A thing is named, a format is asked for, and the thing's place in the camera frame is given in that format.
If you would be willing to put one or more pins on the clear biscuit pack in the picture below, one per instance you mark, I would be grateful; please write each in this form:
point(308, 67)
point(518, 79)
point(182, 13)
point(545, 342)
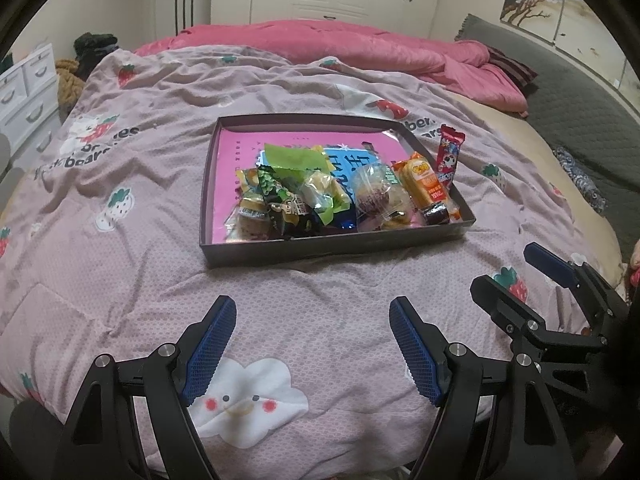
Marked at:
point(399, 211)

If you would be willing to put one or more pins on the red long snack pack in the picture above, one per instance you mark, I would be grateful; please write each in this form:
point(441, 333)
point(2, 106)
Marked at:
point(450, 144)

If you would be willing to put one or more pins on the green snack pack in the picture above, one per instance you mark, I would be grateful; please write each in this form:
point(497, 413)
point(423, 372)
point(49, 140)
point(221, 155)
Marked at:
point(291, 165)

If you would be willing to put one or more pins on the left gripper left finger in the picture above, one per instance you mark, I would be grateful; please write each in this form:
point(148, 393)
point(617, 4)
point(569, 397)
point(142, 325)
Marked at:
point(201, 347)

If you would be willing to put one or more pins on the dark clothes pile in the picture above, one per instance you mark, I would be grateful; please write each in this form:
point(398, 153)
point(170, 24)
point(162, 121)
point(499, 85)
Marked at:
point(91, 48)

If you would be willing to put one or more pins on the grey padded headboard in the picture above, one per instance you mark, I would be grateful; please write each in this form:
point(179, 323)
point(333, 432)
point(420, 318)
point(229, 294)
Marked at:
point(569, 109)

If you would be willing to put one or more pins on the white drawer cabinet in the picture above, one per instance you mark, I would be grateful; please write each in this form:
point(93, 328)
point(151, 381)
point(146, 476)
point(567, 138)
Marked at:
point(29, 97)

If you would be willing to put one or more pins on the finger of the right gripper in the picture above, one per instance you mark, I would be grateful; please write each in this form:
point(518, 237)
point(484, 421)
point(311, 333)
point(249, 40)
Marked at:
point(594, 295)
point(526, 329)

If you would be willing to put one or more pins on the small clear cookie pack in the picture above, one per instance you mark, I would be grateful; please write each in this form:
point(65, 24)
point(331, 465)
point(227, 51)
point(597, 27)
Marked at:
point(248, 221)

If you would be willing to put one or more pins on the dark shallow cardboard tray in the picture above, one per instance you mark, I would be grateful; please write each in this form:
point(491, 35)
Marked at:
point(328, 242)

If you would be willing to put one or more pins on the clear candy pack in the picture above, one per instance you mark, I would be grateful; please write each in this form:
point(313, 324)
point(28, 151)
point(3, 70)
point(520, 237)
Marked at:
point(370, 185)

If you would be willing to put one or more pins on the yellow pastry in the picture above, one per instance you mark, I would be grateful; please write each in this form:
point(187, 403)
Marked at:
point(324, 194)

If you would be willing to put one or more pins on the dark striped pillow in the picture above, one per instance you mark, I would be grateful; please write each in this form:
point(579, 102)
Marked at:
point(520, 74)

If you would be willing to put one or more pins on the floral wall painting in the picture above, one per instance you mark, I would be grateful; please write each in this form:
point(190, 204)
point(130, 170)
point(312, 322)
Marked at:
point(572, 27)

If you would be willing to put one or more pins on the orange rice cracker pack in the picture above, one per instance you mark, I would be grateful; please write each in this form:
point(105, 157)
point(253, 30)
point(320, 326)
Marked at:
point(421, 182)

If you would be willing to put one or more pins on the pink quilt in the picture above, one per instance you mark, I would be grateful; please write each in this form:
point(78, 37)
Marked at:
point(462, 67)

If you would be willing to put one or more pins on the pink blue children's book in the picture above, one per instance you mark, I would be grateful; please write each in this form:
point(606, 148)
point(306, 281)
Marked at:
point(236, 151)

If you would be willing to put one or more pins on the blue Oreo pack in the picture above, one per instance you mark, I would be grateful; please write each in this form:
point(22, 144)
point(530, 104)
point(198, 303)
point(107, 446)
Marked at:
point(345, 161)

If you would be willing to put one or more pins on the dark round snack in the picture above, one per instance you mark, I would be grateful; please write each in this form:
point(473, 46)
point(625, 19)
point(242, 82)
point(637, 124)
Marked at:
point(436, 214)

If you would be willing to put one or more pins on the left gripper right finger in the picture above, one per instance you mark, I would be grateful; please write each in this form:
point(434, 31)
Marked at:
point(423, 347)

